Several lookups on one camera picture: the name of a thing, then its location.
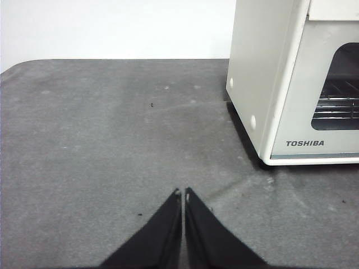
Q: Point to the white Toshiba toaster oven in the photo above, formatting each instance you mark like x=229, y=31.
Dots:
x=258, y=56

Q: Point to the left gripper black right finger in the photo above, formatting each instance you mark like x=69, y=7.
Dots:
x=210, y=246

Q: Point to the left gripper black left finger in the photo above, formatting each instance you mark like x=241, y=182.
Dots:
x=157, y=246

